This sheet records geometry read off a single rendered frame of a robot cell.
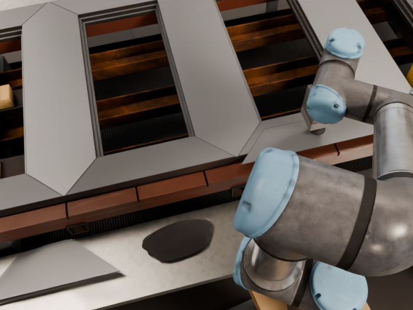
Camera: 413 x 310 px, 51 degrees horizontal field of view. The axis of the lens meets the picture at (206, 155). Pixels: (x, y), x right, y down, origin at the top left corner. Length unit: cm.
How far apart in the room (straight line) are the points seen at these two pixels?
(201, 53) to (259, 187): 88
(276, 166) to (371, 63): 90
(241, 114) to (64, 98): 51
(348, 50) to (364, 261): 50
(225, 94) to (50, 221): 57
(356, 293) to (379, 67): 70
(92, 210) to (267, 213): 69
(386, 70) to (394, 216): 90
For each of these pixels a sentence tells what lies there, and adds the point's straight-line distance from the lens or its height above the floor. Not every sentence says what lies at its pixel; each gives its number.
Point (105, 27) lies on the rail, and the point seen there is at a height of 78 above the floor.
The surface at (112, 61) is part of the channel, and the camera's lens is 160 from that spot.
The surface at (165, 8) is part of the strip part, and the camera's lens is 149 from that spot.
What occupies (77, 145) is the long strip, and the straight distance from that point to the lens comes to 119.
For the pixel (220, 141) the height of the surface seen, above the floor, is 86.
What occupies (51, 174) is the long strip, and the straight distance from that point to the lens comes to 117.
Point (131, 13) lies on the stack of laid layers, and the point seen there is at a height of 83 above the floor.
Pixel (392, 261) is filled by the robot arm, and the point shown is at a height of 134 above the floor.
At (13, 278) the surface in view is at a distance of 126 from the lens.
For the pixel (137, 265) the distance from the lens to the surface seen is 120.
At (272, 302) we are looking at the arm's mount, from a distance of 111.
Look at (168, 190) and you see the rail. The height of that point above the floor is 83.
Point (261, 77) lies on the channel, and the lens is 151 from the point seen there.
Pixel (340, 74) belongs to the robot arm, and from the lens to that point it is 88.
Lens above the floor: 181
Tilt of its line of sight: 59 degrees down
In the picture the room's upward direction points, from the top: 4 degrees counter-clockwise
